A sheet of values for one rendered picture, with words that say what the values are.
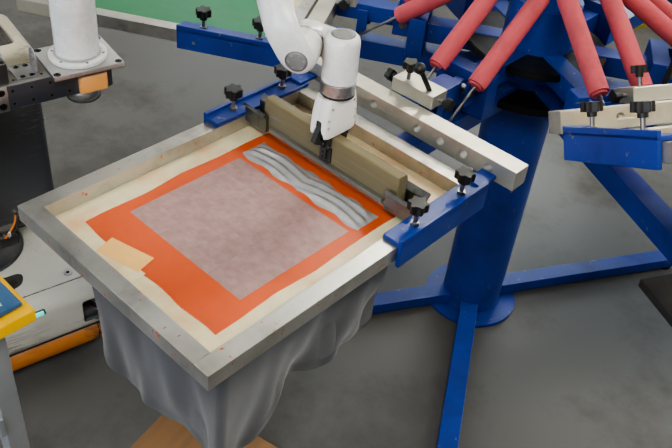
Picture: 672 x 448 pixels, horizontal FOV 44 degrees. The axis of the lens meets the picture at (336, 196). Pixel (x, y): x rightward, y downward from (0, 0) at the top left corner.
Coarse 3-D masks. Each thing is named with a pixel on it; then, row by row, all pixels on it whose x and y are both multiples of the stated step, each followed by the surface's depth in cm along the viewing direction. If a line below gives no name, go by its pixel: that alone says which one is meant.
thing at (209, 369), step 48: (288, 96) 207; (192, 144) 189; (384, 144) 195; (48, 192) 169; (96, 192) 174; (48, 240) 161; (384, 240) 167; (96, 288) 154; (336, 288) 155; (192, 336) 143; (240, 336) 144
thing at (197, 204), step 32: (224, 160) 189; (160, 192) 178; (192, 192) 179; (224, 192) 180; (256, 192) 181; (288, 192) 182; (96, 224) 168; (128, 224) 169; (160, 224) 170; (192, 224) 171; (224, 224) 172; (160, 256) 163
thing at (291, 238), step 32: (352, 192) 184; (256, 224) 173; (288, 224) 174; (320, 224) 174; (192, 256) 163; (224, 256) 164; (256, 256) 165; (288, 256) 166; (320, 256) 167; (192, 288) 157; (224, 288) 157; (256, 288) 158; (224, 320) 151
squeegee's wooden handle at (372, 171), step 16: (272, 96) 193; (272, 112) 192; (288, 112) 189; (288, 128) 191; (304, 128) 187; (304, 144) 189; (336, 144) 181; (352, 144) 180; (336, 160) 183; (352, 160) 180; (368, 160) 176; (352, 176) 182; (368, 176) 178; (384, 176) 175; (400, 176) 173; (400, 192) 175
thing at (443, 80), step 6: (438, 78) 210; (444, 78) 210; (450, 78) 211; (438, 84) 208; (444, 84) 208; (450, 84) 208; (456, 84) 209; (450, 90) 207; (456, 90) 210; (402, 96) 202; (450, 96) 209; (456, 96) 211; (414, 102) 200; (426, 108) 203
